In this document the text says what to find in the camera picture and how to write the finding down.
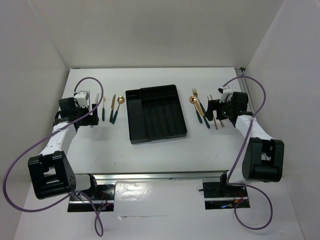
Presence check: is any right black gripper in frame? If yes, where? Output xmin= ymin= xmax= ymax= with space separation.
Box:
xmin=204 ymin=96 xmax=235 ymax=121

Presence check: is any gold fork green handle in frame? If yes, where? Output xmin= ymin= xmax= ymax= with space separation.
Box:
xmin=191 ymin=88 xmax=211 ymax=129
xmin=101 ymin=96 xmax=106 ymax=122

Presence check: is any gold spoon green handle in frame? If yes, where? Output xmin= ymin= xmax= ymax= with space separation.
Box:
xmin=111 ymin=96 xmax=125 ymax=124
xmin=189 ymin=96 xmax=203 ymax=124

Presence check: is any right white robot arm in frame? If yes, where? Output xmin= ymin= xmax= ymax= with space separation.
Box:
xmin=205 ymin=87 xmax=285 ymax=197

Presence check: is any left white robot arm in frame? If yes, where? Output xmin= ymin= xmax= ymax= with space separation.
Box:
xmin=27 ymin=92 xmax=99 ymax=200

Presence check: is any brown chopstick outer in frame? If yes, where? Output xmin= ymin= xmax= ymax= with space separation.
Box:
xmin=210 ymin=94 xmax=225 ymax=128

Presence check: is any black cutlery organizer tray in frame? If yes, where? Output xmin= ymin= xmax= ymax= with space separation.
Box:
xmin=125 ymin=84 xmax=188 ymax=144

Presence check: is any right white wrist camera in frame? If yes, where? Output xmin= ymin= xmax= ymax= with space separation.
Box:
xmin=218 ymin=85 xmax=233 ymax=103

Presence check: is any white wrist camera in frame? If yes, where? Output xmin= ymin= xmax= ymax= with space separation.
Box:
xmin=218 ymin=85 xmax=233 ymax=103
xmin=73 ymin=91 xmax=90 ymax=109

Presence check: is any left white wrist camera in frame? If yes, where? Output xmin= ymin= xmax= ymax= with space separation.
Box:
xmin=73 ymin=91 xmax=90 ymax=109

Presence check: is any aluminium right side rail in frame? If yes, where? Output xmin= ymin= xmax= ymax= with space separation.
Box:
xmin=235 ymin=67 xmax=256 ymax=113

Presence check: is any aluminium rail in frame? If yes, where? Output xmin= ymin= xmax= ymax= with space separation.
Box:
xmin=75 ymin=171 xmax=224 ymax=184
xmin=235 ymin=67 xmax=256 ymax=113

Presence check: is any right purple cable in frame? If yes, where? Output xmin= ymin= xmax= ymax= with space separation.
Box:
xmin=216 ymin=75 xmax=274 ymax=230

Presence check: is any purple cable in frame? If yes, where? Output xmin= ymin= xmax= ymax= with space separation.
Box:
xmin=216 ymin=75 xmax=274 ymax=230
xmin=2 ymin=77 xmax=114 ymax=237

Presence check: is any aluminium front rail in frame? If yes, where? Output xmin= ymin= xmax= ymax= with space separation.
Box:
xmin=75 ymin=171 xmax=224 ymax=184

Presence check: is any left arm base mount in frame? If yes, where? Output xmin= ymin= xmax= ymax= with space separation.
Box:
xmin=67 ymin=183 xmax=116 ymax=213

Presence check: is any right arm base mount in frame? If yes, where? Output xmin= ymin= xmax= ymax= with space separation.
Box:
xmin=198 ymin=182 xmax=251 ymax=210

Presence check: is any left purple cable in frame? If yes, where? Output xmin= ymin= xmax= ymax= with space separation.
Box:
xmin=2 ymin=77 xmax=114 ymax=237

